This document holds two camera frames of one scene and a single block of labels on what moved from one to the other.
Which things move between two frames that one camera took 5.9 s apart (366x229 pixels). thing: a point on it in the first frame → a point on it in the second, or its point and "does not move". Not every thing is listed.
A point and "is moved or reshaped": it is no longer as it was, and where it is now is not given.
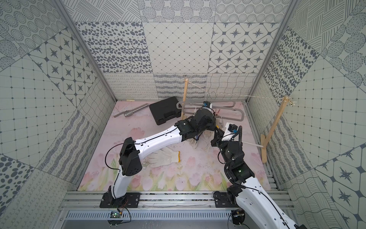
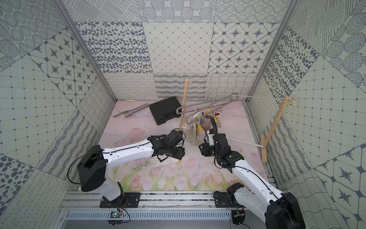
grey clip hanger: x=189 y=106 is moved or reshaped
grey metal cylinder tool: x=128 y=113 does not move
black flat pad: x=165 y=109 does not move
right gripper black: x=216 y=140 → x=205 y=151
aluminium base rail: x=77 y=200 does not move
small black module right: x=238 y=216 does not move
